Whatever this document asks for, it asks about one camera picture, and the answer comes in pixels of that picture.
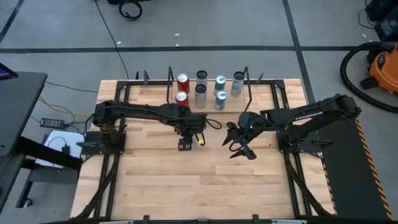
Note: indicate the black equipment case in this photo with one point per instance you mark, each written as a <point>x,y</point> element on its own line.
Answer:
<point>387,28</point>

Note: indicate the teal Red Bull can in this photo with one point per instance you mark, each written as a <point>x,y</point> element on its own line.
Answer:
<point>220,102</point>

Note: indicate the orange shop vacuum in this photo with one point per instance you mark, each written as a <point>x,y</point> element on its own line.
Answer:
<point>385,70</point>
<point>343,71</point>

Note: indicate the red soda can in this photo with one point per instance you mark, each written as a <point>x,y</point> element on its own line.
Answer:
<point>182,99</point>
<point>183,84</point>

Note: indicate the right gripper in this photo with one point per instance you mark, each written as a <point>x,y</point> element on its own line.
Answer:
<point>252,124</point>

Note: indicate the white blue Celsius can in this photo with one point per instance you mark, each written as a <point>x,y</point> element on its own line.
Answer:
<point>237,87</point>

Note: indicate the black desk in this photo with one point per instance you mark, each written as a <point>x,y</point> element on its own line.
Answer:
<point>21,109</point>

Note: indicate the black metal table frame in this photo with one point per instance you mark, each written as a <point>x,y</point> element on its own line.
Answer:
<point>155,82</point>

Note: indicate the black power adapter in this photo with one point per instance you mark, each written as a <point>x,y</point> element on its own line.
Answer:
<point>51,123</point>

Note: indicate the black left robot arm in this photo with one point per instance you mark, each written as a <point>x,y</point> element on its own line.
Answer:
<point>140,111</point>

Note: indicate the dark laptop screen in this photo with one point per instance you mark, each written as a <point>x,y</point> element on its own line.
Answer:
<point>6,73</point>

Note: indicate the black yellow striped floor mat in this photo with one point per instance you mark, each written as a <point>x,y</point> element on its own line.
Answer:
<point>354,186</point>

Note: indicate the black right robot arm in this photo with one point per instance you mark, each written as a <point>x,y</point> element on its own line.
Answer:
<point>311,113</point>

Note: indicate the white Celsius Tropical Vibe can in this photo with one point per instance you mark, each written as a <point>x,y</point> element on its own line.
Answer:
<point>200,99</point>

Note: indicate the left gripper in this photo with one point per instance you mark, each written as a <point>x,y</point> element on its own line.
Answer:
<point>189,124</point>

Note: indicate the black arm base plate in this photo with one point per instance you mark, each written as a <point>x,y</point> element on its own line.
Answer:
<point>311,146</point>
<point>93,149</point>

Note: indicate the silver blue Red Bull can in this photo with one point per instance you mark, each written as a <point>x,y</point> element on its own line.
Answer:
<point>219,84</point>

